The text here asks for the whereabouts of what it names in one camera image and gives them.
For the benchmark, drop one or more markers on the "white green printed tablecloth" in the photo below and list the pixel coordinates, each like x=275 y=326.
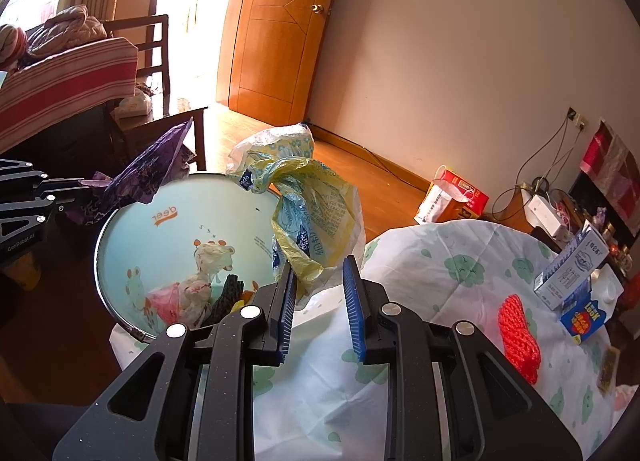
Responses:
x=450 y=301

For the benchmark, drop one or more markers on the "white crumpled plastic bag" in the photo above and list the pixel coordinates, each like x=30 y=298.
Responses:
x=197 y=296

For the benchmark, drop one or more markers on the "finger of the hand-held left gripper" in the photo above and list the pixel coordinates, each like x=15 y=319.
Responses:
x=45 y=206
x=55 y=183

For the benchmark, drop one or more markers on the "black foam net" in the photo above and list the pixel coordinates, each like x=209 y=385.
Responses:
x=225 y=298

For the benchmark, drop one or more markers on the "reddish cloth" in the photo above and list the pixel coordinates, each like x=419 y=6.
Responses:
x=12 y=43

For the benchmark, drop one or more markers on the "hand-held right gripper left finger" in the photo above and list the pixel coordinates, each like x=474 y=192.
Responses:
x=286 y=321

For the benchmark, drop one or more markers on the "brown gold packet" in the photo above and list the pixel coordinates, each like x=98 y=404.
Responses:
x=609 y=370

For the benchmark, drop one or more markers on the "yellow white plastic bag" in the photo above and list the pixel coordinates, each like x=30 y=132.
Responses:
x=310 y=211

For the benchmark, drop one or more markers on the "red printed cloth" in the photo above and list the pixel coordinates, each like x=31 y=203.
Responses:
x=602 y=151

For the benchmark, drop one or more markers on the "pink plastic bag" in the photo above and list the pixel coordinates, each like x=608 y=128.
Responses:
x=165 y=303

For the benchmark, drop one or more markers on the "purple wrapper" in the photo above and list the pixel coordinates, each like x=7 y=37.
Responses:
x=150 y=176

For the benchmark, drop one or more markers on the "tissue pack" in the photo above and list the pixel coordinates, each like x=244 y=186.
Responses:
x=132 y=106

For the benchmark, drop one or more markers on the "brass door knob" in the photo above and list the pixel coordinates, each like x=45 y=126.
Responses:
x=317 y=9

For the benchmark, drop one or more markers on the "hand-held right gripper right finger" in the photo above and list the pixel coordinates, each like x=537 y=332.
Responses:
x=352 y=311

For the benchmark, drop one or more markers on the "red white striped cover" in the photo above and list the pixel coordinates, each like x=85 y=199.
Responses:
x=65 y=81

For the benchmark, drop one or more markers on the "white device box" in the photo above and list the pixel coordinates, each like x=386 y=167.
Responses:
x=547 y=215

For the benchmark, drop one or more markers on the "white plastic container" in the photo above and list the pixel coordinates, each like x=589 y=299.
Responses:
x=610 y=283

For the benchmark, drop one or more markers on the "wall socket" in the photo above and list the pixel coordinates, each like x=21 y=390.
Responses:
x=576 y=118

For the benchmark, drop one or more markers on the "yellow wrapper in bin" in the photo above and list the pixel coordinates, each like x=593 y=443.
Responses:
x=245 y=302

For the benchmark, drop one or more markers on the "light blue cartoon trash bin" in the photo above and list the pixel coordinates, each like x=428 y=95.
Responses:
x=150 y=241

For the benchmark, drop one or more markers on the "white paper shopping bag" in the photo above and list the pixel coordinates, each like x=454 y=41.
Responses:
x=435 y=201

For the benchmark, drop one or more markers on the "wooden door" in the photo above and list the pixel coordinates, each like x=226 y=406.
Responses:
x=280 y=31

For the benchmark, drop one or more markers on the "pink quilted jacket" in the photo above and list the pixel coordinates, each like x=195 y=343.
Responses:
x=70 y=31

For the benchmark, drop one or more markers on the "red foam net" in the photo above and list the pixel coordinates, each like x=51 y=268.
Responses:
x=520 y=336

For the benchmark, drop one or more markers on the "dark wooden chair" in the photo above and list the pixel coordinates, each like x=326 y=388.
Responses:
x=155 y=66

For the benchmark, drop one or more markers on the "blue and white box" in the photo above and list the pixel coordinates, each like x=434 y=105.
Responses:
x=570 y=266

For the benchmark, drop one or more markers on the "pale pink wrapper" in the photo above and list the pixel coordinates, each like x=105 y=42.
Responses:
x=627 y=397

